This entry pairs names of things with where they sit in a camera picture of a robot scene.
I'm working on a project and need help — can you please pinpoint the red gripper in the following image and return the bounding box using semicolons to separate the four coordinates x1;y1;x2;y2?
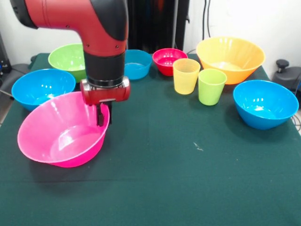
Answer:
79;76;131;127

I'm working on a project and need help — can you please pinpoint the pink plastic bowl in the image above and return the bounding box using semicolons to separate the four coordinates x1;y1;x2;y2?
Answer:
17;91;111;168

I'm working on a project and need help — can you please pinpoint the small blue plastic bowl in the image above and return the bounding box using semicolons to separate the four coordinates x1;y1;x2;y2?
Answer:
124;49;153;80

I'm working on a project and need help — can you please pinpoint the green plastic bowl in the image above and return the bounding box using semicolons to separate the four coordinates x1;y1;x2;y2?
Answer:
48;43;87;83

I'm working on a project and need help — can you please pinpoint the red plastic bowl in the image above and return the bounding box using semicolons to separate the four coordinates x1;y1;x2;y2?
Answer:
152;48;189;77

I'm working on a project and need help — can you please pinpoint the large blue plastic bowl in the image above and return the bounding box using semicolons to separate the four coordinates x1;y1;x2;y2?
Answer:
11;68;76;112
233;80;300;130

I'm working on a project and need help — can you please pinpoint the dark green table cloth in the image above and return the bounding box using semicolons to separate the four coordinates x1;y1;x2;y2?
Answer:
0;53;301;226

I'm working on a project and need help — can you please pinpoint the yellow plastic cup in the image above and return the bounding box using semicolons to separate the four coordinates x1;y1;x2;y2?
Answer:
173;58;201;95

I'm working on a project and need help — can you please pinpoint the light green plastic cup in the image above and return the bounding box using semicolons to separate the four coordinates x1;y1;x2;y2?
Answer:
198;69;228;106

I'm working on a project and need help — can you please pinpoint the black device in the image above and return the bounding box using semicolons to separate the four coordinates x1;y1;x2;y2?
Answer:
0;32;12;74

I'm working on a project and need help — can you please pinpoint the orange plastic bowl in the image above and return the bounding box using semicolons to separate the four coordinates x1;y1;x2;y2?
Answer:
196;36;266;85

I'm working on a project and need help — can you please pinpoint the black knob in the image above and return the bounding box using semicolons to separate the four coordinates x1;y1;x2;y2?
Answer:
276;59;289;73

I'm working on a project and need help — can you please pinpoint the grey stand base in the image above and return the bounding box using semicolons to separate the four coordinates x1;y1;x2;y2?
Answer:
272;67;301;92

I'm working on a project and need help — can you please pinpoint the black hanging cable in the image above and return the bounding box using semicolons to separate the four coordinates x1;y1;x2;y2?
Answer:
202;0;212;41

